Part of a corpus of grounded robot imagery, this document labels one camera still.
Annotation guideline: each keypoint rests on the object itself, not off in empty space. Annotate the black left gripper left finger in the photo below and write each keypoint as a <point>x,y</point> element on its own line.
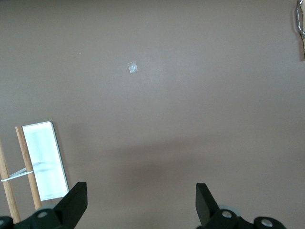
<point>74,202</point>

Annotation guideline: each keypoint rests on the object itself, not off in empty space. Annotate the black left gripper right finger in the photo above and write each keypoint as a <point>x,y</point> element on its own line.
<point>206,205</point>

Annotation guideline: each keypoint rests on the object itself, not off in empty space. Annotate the white rack base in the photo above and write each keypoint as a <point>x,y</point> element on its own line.
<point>45,155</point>

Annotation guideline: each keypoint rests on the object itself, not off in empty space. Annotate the white band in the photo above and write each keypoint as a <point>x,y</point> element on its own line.
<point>16,176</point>

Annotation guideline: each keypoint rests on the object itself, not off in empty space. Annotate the wooden dowel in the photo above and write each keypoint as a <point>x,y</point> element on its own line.
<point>7,190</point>
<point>25,152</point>

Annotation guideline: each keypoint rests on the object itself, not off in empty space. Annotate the clear tape patch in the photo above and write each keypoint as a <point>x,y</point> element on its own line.
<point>133,67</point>

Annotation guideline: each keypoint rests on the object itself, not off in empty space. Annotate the wooden cutting board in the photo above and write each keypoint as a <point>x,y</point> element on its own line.
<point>303,51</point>

